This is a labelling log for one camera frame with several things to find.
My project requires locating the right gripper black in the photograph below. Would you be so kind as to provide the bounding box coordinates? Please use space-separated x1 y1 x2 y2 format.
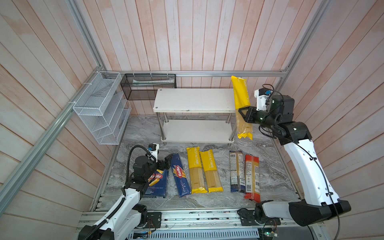
238 107 277 132

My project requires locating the yellow pastatime spaghetti bag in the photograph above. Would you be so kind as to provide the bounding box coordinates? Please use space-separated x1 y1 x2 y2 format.
231 76 253 140
200 150 224 193
187 147 208 194

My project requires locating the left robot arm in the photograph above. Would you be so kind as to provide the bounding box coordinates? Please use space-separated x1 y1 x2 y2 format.
78 144 173 240

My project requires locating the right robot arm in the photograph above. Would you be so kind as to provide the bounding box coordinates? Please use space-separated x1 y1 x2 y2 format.
235 94 352 227

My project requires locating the white two-tier shelf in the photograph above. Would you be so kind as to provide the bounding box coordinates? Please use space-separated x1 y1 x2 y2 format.
153 89 236 145

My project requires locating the blue Barilla rigatoni box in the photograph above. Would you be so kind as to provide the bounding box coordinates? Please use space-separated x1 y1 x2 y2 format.
144 170 169 198

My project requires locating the blue Barilla spaghetti box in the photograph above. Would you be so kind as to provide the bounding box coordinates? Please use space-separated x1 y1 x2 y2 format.
171 153 192 197

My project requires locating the blue-end spaghetti bag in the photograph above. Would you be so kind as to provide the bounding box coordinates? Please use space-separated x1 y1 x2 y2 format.
230 151 246 193

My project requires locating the red-end spaghetti bag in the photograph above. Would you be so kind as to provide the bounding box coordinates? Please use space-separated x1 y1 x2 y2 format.
245 155 261 203

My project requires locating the black mesh basket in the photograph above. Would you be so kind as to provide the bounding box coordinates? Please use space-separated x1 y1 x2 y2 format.
120 73 177 101

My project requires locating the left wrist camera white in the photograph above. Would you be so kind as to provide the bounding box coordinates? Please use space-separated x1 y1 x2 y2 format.
148 143 159 162

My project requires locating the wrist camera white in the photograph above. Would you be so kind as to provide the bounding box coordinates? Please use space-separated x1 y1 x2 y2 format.
254 88 270 111
148 143 159 162

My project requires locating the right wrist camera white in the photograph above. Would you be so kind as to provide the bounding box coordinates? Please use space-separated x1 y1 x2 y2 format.
254 88 270 111

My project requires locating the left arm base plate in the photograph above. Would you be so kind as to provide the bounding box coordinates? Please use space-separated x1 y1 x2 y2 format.
136 212 162 229

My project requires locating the aluminium front rail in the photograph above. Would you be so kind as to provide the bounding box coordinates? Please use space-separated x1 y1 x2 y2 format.
75 207 325 233

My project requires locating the white wire mesh organizer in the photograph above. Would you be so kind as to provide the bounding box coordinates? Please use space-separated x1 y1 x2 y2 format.
73 72 132 145

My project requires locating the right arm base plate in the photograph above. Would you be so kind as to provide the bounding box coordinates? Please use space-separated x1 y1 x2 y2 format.
237 208 281 227

